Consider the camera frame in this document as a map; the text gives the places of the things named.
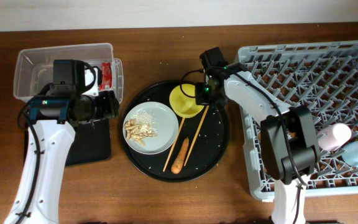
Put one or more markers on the clear plastic bin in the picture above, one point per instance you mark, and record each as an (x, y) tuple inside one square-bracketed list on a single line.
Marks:
[(34, 67)]

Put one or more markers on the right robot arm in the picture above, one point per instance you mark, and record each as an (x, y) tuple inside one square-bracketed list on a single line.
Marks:
[(288, 142)]

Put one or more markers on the peanut and rice scraps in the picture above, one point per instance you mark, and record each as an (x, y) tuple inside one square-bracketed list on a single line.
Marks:
[(139, 127)]

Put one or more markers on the red wrapper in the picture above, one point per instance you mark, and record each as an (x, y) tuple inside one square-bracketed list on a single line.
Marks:
[(106, 78)]

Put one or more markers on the crumpled white tissue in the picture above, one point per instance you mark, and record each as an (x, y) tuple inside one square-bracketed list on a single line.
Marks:
[(89, 78)]

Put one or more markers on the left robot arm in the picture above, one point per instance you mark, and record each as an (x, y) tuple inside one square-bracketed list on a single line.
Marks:
[(69, 113)]

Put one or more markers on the grey dishwasher rack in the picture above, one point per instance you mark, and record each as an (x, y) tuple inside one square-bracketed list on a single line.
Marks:
[(323, 77)]

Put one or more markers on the yellow bowl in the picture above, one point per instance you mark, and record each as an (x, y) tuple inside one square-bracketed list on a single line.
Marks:
[(182, 102)]

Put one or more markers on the black round tray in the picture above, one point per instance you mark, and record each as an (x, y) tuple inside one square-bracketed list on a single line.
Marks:
[(209, 148)]

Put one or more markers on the carrot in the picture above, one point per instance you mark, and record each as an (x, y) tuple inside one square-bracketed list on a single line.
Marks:
[(180, 159)]

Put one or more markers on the black rectangular tray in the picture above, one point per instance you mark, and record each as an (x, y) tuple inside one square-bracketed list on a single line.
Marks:
[(57, 145)]

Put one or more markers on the grey plate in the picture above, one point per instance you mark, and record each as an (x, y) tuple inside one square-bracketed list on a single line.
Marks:
[(164, 121)]

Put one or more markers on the wooden chopstick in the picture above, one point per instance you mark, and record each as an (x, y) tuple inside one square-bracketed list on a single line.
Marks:
[(173, 145), (196, 134)]

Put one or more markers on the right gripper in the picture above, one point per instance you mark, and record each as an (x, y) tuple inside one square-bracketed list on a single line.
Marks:
[(200, 97)]

